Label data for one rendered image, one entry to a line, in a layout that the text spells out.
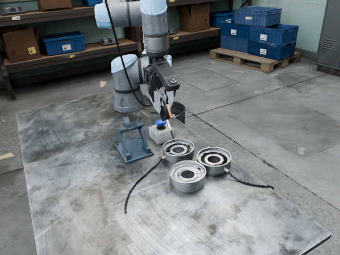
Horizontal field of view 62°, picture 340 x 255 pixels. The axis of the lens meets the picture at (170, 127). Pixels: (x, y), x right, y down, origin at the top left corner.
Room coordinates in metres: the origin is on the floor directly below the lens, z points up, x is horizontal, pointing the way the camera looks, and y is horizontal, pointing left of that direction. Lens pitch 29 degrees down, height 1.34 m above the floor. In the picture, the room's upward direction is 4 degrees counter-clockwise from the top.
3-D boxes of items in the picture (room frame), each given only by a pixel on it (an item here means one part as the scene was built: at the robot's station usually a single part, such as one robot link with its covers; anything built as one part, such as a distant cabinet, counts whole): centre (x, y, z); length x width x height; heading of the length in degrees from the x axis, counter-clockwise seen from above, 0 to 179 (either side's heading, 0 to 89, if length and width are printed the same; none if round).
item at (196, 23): (5.09, -0.52, 0.67); 0.52 x 0.43 x 0.43; 117
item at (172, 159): (0.78, -0.02, 0.82); 0.10 x 0.10 x 0.04
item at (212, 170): (0.71, -0.13, 0.82); 0.10 x 0.10 x 0.04
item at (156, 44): (0.89, 0.03, 1.15); 0.08 x 0.08 x 0.05
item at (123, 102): (1.23, 0.18, 0.85); 0.15 x 0.15 x 0.10
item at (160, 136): (0.91, 0.03, 0.82); 0.08 x 0.07 x 0.05; 27
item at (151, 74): (0.90, 0.03, 1.07); 0.09 x 0.08 x 0.12; 24
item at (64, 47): (4.11, 1.41, 0.56); 0.52 x 0.38 x 0.22; 114
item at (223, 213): (0.83, 0.19, 0.79); 1.20 x 0.60 x 0.02; 27
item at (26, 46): (3.84, 1.88, 0.64); 0.49 x 0.40 x 0.37; 122
